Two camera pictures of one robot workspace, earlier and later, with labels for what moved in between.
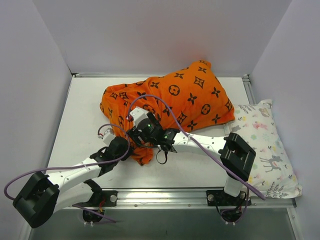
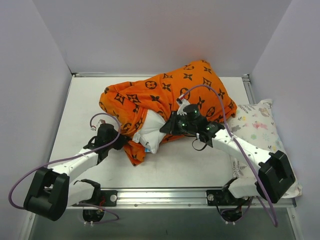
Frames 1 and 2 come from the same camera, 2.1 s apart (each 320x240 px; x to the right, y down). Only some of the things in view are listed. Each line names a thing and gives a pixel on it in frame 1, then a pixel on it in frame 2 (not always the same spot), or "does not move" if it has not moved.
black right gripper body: x=133 y=133 to x=170 y=125
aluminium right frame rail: x=249 y=90 does not move
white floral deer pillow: x=275 y=174 does not move
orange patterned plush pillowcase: x=188 y=98 does not move
